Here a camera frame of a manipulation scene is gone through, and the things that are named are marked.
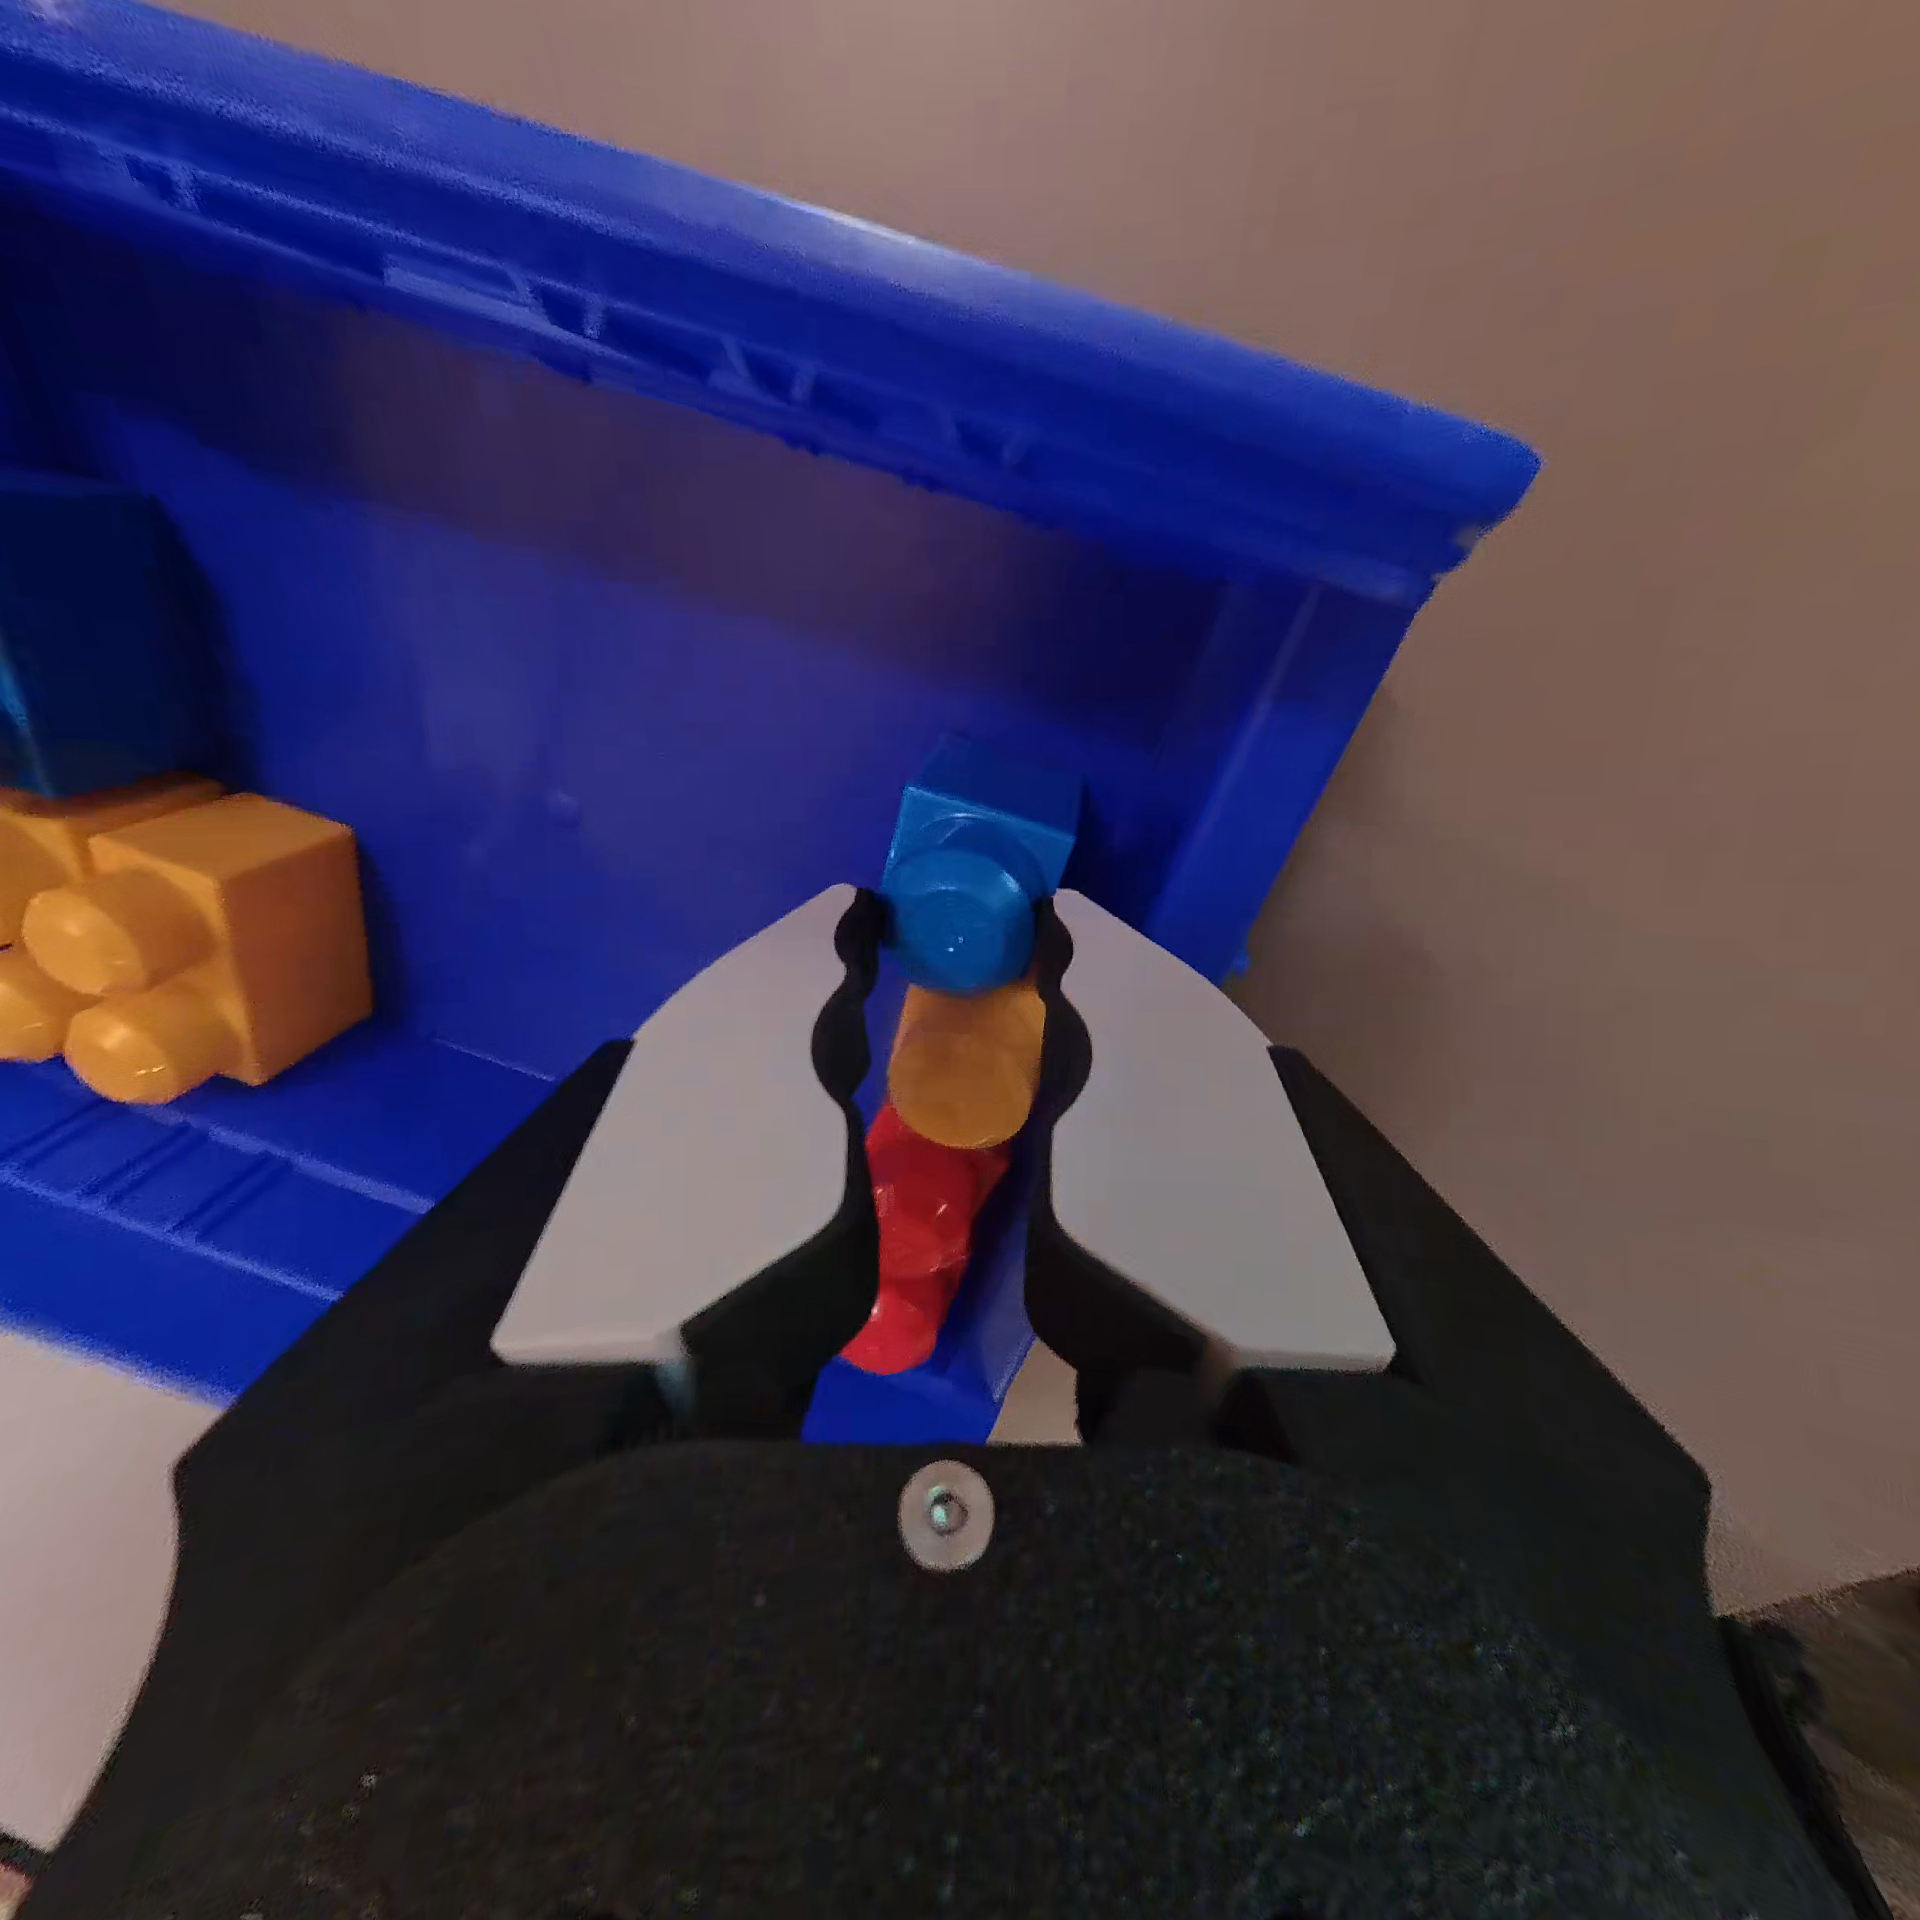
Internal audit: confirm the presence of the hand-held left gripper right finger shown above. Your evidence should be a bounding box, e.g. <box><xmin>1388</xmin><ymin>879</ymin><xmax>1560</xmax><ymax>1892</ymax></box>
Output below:
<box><xmin>1020</xmin><ymin>884</ymin><xmax>1398</xmax><ymax>1420</ymax></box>

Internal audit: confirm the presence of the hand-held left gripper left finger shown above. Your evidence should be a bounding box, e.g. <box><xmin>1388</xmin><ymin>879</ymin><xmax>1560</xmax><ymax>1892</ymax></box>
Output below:
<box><xmin>491</xmin><ymin>881</ymin><xmax>887</xmax><ymax>1420</ymax></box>

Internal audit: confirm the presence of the blue plastic bin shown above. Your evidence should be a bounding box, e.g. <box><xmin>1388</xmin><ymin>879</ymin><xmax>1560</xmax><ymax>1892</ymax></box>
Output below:
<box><xmin>0</xmin><ymin>0</ymin><xmax>1543</xmax><ymax>1446</ymax></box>

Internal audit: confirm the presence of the pile of colourful blocks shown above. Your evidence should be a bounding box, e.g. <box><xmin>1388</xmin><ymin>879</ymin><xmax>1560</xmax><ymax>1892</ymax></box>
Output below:
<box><xmin>0</xmin><ymin>480</ymin><xmax>1048</xmax><ymax>1378</ymax></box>

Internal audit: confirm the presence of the blue single-stud block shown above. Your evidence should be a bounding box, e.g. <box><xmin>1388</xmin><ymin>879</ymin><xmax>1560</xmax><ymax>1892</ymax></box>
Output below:
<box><xmin>881</xmin><ymin>733</ymin><xmax>1085</xmax><ymax>995</ymax></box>

